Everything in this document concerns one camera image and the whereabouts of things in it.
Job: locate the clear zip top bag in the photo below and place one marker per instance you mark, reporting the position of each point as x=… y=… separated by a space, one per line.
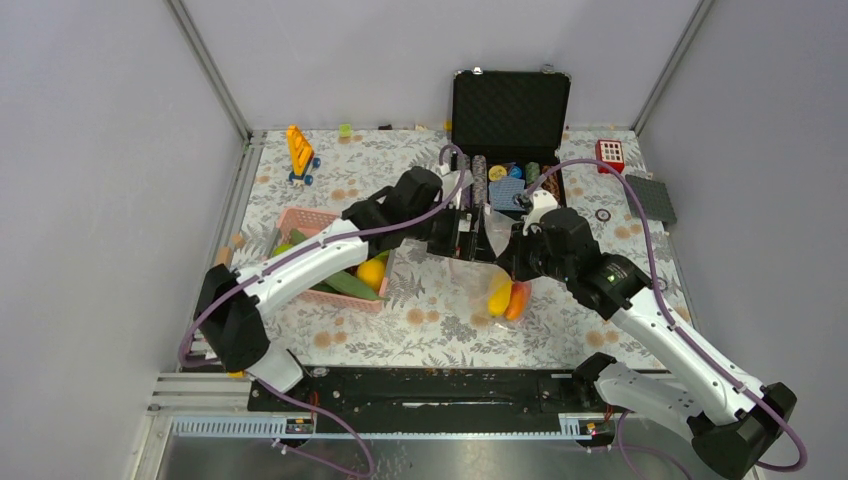
x=474 y=278

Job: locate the green pear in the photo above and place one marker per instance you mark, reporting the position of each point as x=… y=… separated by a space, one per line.
x=280 y=249

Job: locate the red grid toy block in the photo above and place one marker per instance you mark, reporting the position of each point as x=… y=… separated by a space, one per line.
x=611 y=153

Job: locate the green cucumber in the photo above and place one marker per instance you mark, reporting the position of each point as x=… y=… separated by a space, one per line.
x=343 y=283

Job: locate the yellow toy cart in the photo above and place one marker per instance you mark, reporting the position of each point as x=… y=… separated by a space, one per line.
x=303 y=158

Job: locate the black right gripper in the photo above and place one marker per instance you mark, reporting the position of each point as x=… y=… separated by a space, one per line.
x=514 y=258

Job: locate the wooden block pile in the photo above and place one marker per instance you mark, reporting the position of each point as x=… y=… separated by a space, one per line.
x=225 y=253

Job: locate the loose poker chip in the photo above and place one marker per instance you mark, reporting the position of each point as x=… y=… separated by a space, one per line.
x=603 y=215

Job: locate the orange fruit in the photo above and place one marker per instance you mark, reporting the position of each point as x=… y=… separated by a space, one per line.
x=372 y=273

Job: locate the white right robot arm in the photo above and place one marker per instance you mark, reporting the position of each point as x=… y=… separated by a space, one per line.
x=730 y=417

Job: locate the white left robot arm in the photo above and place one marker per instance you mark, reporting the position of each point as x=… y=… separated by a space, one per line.
x=232 y=305

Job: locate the grey building baseplate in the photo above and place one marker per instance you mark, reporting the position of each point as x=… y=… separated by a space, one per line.
x=654 y=199

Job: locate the floral table mat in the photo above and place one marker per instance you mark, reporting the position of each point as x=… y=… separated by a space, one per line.
x=425 y=320

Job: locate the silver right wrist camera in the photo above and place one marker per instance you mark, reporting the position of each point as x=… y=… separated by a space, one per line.
x=540 y=203

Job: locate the black poker chip case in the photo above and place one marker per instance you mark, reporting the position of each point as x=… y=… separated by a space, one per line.
x=509 y=116

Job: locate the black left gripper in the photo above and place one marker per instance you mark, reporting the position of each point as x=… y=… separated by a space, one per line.
x=479 y=248

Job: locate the pink plastic basket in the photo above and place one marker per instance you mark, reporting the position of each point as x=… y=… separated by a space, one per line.
x=310 y=222

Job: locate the red orange mango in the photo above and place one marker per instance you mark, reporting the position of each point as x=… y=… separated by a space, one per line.
x=520 y=295

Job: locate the yellow lemon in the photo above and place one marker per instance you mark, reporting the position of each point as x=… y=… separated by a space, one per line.
x=499 y=297

